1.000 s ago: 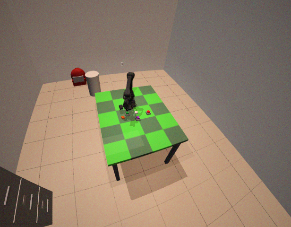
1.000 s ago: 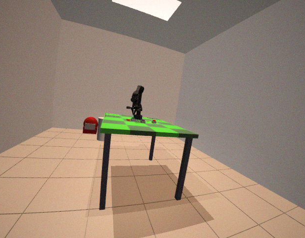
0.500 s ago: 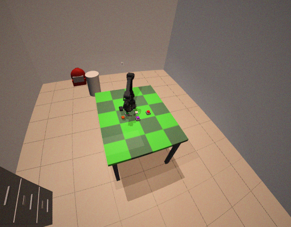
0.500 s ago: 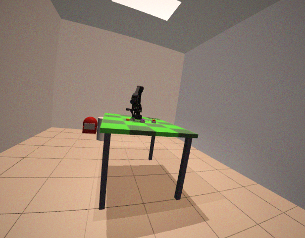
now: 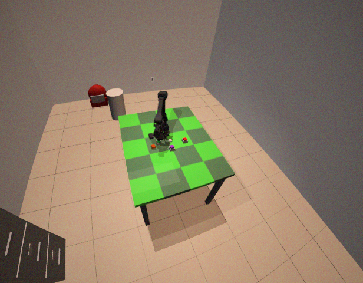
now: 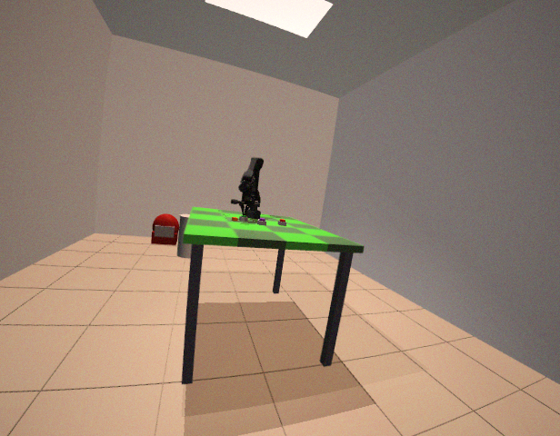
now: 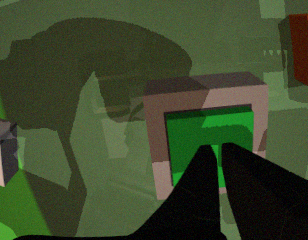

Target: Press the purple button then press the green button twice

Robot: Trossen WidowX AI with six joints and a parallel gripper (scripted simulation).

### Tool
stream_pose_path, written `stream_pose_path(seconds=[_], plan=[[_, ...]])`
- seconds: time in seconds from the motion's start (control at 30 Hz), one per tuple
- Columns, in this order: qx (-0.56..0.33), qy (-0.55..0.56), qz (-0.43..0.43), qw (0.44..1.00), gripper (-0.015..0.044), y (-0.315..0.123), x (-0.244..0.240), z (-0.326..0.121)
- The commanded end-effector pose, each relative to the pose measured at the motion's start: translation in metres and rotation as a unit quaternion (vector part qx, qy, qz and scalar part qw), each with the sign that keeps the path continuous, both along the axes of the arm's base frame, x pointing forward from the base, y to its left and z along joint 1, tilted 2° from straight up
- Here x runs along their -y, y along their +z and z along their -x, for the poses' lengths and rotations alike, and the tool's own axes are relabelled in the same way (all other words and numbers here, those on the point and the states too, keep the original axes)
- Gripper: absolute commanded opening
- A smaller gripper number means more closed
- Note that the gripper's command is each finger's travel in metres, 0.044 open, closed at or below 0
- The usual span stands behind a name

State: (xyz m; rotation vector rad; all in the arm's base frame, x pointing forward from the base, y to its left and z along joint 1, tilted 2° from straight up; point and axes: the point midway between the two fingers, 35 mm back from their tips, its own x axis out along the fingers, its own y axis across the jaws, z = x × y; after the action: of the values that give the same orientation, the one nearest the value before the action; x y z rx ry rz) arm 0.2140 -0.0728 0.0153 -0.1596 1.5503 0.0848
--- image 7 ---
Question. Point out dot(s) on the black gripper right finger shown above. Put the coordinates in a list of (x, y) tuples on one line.
[(268, 202)]

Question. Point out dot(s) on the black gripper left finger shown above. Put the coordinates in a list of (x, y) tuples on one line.
[(190, 212)]

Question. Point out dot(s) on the green button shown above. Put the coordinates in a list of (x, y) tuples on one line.
[(183, 114)]

